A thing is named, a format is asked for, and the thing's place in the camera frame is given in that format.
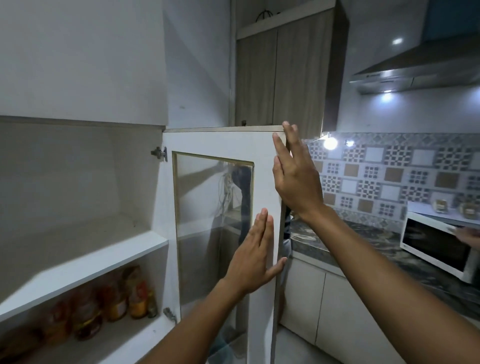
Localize blue chimney cover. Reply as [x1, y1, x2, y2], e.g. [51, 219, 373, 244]
[421, 0, 480, 42]

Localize person's left hand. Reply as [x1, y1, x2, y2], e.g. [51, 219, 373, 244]
[224, 207, 288, 298]

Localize wooden wall cabinet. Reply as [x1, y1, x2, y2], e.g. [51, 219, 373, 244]
[234, 0, 350, 140]

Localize white base cabinets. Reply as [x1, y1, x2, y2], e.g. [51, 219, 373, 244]
[279, 250, 480, 364]

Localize white cabinet shelf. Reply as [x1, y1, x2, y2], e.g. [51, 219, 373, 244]
[0, 229, 170, 324]

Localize white microwave oven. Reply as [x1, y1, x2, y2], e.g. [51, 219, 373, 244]
[399, 200, 480, 285]

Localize orange-labelled bottle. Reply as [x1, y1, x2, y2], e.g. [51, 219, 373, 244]
[100, 273, 128, 323]
[72, 287, 104, 341]
[44, 299, 73, 345]
[125, 265, 149, 320]

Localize white glass-paned cabinet door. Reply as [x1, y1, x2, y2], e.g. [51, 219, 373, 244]
[162, 125, 289, 364]

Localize white open wall cabinet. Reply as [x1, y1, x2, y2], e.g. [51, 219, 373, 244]
[0, 114, 179, 364]

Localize person's right hand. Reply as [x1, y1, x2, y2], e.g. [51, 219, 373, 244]
[272, 120, 326, 223]

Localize person's right forearm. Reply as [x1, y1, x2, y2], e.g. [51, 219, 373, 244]
[297, 204, 480, 364]

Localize small dark bottle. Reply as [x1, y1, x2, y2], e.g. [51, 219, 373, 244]
[146, 288, 159, 319]

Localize person's left forearm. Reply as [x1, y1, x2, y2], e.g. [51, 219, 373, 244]
[138, 278, 249, 364]

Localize steel range hood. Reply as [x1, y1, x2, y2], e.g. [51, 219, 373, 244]
[349, 31, 480, 95]

